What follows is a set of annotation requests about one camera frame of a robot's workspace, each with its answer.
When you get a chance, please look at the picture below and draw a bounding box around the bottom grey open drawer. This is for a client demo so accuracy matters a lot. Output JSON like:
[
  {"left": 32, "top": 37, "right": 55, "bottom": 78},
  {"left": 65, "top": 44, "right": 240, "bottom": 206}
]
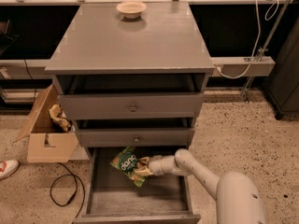
[{"left": 74, "top": 147, "right": 200, "bottom": 224}]

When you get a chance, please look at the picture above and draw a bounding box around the middle grey drawer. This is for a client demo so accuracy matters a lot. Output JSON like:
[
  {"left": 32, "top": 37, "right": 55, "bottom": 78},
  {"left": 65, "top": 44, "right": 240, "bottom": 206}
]
[{"left": 76, "top": 118, "right": 195, "bottom": 147}]

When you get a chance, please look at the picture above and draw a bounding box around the white hanging cable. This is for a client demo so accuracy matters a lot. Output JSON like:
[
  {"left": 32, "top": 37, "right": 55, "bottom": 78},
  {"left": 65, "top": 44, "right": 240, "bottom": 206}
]
[{"left": 214, "top": 0, "right": 280, "bottom": 80}]

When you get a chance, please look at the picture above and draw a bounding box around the grey wooden drawer cabinet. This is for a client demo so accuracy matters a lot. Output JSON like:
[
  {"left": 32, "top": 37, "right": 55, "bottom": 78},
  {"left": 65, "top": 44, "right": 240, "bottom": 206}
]
[{"left": 46, "top": 2, "right": 213, "bottom": 151}]

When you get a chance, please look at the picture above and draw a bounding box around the black cable on floor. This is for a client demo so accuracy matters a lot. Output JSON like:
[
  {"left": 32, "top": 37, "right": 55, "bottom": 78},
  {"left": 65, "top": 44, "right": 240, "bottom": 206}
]
[{"left": 50, "top": 161, "right": 86, "bottom": 219}]

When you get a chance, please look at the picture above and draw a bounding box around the metal stand pole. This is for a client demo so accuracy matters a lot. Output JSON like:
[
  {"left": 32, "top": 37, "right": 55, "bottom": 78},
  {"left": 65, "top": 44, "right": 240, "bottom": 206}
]
[{"left": 241, "top": 0, "right": 292, "bottom": 103}]

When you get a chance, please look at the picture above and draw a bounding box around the crumpled yellow wrapper in box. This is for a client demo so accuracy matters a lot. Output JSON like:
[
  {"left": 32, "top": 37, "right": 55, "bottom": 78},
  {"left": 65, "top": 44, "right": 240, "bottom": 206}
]
[{"left": 49, "top": 105, "right": 72, "bottom": 133}]

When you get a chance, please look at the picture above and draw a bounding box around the dark grey side cabinet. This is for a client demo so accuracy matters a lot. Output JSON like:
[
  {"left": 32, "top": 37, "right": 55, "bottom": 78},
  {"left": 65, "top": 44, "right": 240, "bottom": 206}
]
[{"left": 264, "top": 19, "right": 299, "bottom": 119}]

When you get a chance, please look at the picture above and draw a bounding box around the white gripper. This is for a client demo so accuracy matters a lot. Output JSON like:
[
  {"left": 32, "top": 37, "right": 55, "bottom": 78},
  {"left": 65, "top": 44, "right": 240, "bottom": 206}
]
[{"left": 135, "top": 155, "right": 178, "bottom": 176}]

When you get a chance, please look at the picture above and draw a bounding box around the beige bowl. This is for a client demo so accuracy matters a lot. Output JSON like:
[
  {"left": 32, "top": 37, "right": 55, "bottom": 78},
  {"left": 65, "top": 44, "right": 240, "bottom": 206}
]
[{"left": 116, "top": 1, "right": 147, "bottom": 19}]

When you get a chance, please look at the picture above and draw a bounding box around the white and red shoe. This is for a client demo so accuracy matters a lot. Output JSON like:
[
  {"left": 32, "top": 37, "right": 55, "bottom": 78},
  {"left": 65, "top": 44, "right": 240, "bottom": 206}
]
[{"left": 0, "top": 160, "right": 20, "bottom": 180}]

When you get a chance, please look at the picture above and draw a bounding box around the open cardboard box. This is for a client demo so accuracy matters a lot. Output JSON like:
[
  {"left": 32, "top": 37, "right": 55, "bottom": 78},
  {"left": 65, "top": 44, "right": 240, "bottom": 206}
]
[{"left": 16, "top": 85, "right": 84, "bottom": 163}]

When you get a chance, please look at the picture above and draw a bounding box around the grey wall ledge rail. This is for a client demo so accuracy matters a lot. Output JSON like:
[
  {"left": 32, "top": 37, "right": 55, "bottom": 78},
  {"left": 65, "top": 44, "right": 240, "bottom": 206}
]
[{"left": 0, "top": 56, "right": 275, "bottom": 80}]

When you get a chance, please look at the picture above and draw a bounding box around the top grey drawer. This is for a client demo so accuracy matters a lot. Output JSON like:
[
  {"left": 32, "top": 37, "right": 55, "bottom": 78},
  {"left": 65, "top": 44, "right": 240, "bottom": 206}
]
[{"left": 57, "top": 76, "right": 204, "bottom": 120}]

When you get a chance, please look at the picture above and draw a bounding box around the green rice chip bag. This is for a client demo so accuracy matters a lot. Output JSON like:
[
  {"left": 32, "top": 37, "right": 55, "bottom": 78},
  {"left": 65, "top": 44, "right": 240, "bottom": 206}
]
[{"left": 110, "top": 147, "right": 146, "bottom": 188}]

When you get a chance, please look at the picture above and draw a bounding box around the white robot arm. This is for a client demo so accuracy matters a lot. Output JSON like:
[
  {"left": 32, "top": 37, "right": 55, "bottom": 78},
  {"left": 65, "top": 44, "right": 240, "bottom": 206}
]
[{"left": 135, "top": 148, "right": 266, "bottom": 224}]

